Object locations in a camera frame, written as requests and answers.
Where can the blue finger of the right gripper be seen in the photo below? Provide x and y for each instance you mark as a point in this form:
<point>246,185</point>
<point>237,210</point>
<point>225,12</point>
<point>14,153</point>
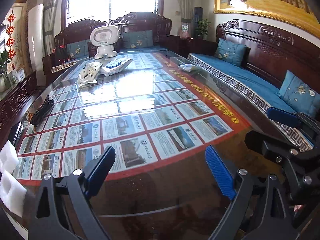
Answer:
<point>283,117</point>
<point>254,141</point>

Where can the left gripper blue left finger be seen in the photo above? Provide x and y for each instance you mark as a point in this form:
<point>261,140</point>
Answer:
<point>97,170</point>

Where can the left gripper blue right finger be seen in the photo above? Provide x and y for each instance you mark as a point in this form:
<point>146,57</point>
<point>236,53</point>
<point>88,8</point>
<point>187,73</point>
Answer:
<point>220,172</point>

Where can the blue pillow near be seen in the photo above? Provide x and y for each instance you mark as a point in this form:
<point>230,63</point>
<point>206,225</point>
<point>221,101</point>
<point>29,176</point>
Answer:
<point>299,95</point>

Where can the blue pillow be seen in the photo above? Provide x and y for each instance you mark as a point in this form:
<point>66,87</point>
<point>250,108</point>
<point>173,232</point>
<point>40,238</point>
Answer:
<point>230,52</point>
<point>299,95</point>

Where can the blue cushioned wooden sofa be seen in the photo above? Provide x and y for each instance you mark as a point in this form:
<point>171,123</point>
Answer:
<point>270,53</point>

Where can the white foam pieces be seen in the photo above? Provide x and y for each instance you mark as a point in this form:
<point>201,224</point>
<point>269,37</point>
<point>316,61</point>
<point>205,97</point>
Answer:
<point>12,192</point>

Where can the blue pillow far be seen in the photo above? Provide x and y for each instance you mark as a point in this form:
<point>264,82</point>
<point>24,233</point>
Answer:
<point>230,52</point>

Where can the black remote on table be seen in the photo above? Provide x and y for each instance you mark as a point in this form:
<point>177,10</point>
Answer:
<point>41,112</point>

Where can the small white packet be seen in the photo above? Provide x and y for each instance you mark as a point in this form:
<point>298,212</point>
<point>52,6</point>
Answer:
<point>188,67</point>

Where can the white printed plastic bag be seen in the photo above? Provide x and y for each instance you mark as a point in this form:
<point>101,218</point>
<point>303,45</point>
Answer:
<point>89,73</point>

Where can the white blue plastic package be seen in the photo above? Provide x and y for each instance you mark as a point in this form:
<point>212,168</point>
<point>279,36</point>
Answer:
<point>115,66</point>

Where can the dark wooden tv cabinet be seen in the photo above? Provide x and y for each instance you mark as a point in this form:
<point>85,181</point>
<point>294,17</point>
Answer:
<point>15,104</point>

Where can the gold framed tree painting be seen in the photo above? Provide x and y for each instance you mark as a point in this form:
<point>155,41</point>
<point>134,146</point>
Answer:
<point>294,12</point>

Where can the potted green plant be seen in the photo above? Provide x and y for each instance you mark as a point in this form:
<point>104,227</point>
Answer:
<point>202,28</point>

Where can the dark wooden armchair left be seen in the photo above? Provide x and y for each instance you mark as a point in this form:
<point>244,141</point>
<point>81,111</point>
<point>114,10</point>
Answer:
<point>71,44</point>

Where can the dark wooden armchair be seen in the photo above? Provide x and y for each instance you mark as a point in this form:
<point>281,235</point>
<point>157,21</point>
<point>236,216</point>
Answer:
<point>140,31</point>
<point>71,44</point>

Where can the white toy robot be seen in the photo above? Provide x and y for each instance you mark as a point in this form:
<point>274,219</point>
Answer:
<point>104,38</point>

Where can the green plant in vase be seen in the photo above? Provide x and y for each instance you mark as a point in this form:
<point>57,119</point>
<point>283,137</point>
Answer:
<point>5,59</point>

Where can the dark wooden armchair right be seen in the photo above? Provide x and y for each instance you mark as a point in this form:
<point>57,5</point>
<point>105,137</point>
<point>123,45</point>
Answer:
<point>140,31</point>

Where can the red chinese knot ornament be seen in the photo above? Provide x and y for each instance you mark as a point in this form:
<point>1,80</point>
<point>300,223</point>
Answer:
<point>9,30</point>

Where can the white floor air conditioner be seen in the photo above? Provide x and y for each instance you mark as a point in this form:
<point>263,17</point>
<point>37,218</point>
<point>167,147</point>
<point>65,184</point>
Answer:
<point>35,42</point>

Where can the left window curtain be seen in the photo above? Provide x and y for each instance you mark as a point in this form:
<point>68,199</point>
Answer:
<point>49,12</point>

